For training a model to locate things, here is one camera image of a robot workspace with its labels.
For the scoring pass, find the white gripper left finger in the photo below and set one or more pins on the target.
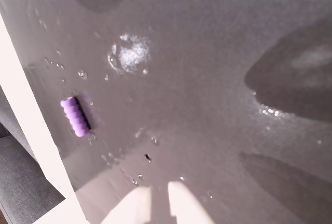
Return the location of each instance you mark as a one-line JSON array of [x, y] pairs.
[[132, 206]]

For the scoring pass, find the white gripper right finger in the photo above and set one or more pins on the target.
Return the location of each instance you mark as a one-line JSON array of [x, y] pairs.
[[185, 206]]

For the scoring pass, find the purple ribbed pen grip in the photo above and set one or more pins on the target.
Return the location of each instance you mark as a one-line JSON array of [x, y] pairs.
[[75, 117]]

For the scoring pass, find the grey fabric sofa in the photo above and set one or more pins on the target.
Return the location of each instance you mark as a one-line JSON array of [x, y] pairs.
[[18, 172]]

